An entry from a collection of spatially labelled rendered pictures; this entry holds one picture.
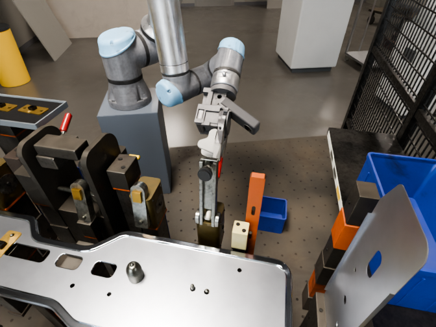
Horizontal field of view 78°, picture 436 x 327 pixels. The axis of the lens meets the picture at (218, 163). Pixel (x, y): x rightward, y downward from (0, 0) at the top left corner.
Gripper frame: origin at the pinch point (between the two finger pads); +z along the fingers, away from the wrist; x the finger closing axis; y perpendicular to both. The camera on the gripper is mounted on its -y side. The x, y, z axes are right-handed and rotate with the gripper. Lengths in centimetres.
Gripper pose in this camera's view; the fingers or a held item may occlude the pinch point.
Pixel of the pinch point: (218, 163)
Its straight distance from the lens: 65.3
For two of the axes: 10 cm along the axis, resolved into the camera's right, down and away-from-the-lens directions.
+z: -1.8, 9.4, -2.8
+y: -9.8, -1.4, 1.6
